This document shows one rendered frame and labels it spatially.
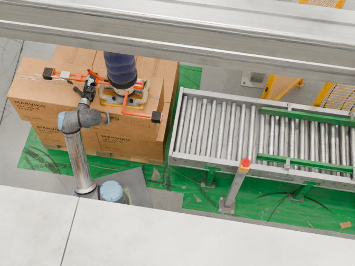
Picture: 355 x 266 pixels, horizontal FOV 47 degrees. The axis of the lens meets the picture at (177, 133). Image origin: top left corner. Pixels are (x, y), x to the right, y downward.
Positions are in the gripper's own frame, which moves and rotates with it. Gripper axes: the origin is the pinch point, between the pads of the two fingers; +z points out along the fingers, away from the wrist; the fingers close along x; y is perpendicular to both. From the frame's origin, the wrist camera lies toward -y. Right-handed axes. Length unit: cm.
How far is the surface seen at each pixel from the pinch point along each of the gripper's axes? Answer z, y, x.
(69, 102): -16.4, -13.9, -12.6
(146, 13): -120, 76, 216
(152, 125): -21, 53, -22
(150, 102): -6, 49, -12
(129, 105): -12.9, 33.7, -9.9
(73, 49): 64, -40, -54
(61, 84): -1.1, -25.1, -12.9
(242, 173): -53, 128, -16
